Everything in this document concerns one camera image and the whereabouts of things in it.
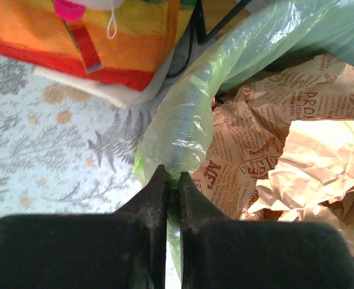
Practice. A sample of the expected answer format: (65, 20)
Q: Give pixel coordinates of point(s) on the pink white plush doll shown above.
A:
(74, 10)

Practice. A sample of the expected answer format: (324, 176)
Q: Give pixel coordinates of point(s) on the blue trash bin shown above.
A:
(194, 122)

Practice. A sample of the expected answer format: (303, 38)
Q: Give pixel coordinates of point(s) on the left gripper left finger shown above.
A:
(123, 249)

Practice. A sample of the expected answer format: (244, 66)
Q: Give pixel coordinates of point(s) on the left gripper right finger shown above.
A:
(218, 252)

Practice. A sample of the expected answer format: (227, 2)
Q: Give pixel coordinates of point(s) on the green trash bag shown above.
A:
(280, 35)

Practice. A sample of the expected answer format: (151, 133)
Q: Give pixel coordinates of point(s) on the crumpled brown paper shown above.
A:
(283, 147)

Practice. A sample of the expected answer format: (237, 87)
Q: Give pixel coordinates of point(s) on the rainbow striped bag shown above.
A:
(127, 70)

